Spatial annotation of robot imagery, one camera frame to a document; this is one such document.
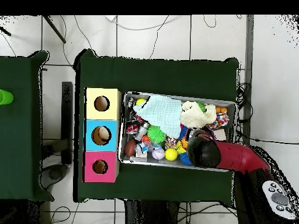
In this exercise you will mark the wooden box with three holes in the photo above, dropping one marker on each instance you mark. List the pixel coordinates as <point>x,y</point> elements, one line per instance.
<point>112,135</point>

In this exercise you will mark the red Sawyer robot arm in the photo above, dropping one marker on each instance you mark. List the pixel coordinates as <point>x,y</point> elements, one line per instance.
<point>238,156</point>

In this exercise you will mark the plain wooden block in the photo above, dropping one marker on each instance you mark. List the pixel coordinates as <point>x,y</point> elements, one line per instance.
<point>220,135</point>

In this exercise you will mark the black tripod leg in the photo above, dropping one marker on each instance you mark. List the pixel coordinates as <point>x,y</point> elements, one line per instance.
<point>53,29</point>

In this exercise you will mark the cream knitted cloth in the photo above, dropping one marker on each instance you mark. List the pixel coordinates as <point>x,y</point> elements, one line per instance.
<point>198,115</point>

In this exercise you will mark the brown toy football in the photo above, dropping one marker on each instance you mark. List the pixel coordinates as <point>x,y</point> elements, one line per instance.
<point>130,148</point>

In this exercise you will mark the white baseball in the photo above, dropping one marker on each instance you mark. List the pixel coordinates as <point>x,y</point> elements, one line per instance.
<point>158,154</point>

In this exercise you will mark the yellow ball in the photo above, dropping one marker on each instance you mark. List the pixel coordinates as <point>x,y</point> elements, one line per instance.
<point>140,101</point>
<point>171,154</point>

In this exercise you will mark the green spiky ball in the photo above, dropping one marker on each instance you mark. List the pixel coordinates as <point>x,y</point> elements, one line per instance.
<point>157,134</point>

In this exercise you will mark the green cup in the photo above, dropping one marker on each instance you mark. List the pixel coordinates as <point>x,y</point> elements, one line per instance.
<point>4,97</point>

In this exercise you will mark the dark green table cloth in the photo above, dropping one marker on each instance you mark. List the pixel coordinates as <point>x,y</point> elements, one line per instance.
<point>163,74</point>
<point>23,116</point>

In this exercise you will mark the mint green cloth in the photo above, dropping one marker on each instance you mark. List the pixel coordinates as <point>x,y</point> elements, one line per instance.
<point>161,112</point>

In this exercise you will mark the red soda can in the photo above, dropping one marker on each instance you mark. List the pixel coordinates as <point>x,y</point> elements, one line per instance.
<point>132,128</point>

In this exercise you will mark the blue spiky ball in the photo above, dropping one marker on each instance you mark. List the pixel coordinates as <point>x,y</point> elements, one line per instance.
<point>185,159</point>

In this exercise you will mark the clear mesh bin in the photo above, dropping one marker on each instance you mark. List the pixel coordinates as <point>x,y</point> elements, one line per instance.
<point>122,161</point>

